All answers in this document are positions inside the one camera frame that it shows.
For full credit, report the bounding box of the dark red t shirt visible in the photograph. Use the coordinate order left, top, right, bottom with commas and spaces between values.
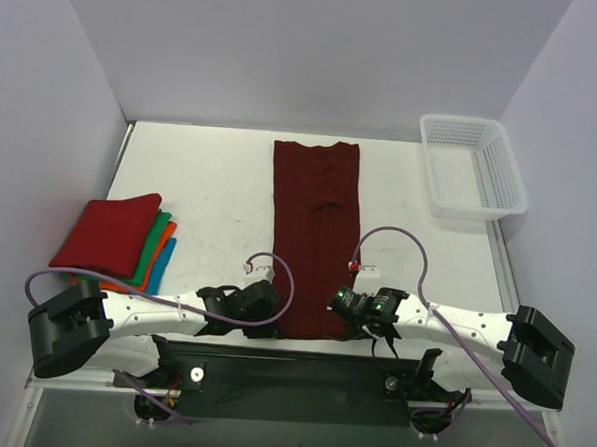
273, 140, 361, 340

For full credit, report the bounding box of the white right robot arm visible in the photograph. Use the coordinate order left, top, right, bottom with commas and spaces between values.
328, 286, 575, 410

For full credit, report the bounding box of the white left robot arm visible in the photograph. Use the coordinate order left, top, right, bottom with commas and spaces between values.
28, 279, 279, 388

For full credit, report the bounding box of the folded blue t shirt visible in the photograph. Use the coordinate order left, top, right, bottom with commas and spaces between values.
146, 237, 177, 294

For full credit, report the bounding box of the folded orange t shirt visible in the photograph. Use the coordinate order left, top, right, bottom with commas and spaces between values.
69, 215, 178, 297

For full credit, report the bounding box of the folded green t shirt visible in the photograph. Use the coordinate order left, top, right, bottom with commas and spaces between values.
50, 209, 176, 288

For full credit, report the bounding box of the folded red t shirt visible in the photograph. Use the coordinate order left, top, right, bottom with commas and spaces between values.
49, 193, 162, 278

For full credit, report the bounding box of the white plastic basket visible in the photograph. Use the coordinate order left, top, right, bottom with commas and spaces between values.
420, 114, 529, 221

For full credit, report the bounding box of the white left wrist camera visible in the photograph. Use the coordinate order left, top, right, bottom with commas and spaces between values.
243, 262, 275, 282

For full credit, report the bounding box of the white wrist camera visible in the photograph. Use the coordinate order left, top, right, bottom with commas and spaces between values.
347, 260, 380, 279
243, 262, 275, 282

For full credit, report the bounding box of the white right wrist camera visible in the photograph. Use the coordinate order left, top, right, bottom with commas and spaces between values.
347, 260, 380, 279

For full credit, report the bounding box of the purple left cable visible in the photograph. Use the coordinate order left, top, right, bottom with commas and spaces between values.
17, 238, 298, 429

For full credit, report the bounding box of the purple cable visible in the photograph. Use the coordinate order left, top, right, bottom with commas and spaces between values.
17, 238, 298, 429
342, 223, 575, 447

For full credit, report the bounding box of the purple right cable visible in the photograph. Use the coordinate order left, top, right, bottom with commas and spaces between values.
342, 223, 575, 447

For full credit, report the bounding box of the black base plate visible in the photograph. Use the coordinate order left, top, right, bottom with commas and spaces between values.
113, 342, 471, 434

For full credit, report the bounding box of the aluminium rail frame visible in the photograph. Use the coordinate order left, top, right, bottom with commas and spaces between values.
32, 226, 559, 447

